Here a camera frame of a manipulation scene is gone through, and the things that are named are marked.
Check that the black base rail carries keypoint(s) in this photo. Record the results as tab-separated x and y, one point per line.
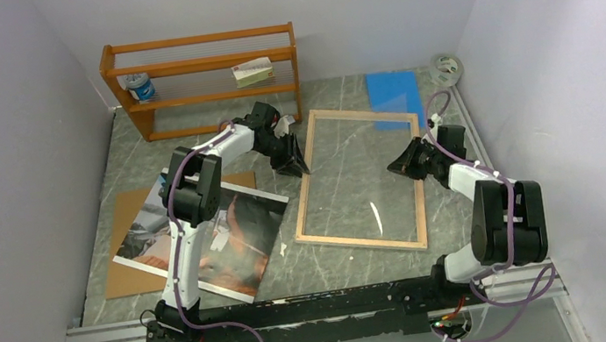
407	306

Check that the brown cardboard backing board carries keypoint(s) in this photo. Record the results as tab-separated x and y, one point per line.
140	247

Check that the wooden picture frame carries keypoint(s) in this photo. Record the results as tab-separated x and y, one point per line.
359	241

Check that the small white green box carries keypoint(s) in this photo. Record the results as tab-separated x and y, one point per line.
254	71

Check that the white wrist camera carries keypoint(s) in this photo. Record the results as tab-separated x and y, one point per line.
283	125
433	124

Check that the orange wooden shelf rack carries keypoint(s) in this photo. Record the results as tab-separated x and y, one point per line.
198	69

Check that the clear tape roll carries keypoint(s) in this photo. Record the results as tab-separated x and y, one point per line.
445	70

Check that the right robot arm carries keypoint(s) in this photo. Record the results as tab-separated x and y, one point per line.
508	226

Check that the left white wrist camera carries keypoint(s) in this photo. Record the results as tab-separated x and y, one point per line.
283	125

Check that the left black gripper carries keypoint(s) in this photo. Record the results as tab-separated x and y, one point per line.
292	163

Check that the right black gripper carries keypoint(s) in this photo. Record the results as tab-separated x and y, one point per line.
404	164

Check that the clear acrylic sheet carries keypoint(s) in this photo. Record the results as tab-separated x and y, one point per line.
363	179

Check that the printed photo of people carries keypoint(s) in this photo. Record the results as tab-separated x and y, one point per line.
262	218

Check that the blue foam mat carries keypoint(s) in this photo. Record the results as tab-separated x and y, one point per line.
395	92

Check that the blue white small jar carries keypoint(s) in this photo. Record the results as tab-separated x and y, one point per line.
140	86

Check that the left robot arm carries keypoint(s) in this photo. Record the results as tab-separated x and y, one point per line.
192	195

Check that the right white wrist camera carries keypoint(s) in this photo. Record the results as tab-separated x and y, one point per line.
433	124

